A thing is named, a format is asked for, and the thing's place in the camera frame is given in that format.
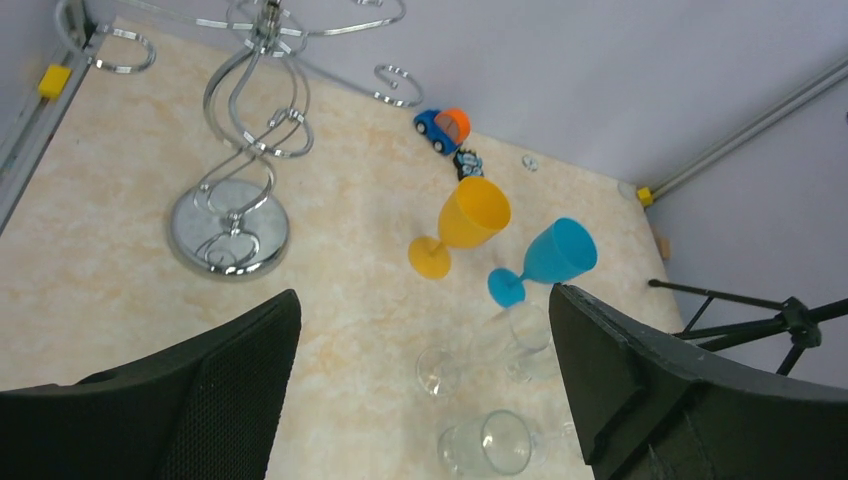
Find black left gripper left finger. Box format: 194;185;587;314
1;290;301;479

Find yellow left corner block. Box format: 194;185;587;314
37;64;73;101

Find aluminium frame rail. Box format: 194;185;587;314
649;53;847;202

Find black tripod stand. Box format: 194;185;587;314
648;279;847;376

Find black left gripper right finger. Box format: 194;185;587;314
549;284;847;479

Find yellow plastic wine glass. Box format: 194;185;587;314
407;176;512;280

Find yellow corner block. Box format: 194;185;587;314
636;187;655;208
37;64;73;101

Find blue plastic wine glass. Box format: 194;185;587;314
487;217;599;308

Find clear wine glass front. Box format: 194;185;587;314
505;336;561;383

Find blue orange toy car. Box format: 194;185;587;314
413;107;472;155

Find clear wine glass back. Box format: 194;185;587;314
436;409;584;478

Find clear wine glass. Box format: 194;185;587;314
416;301;551;397
505;336;561;383
436;409;584;478

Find chrome wine glass rack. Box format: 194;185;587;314
56;0;425;282

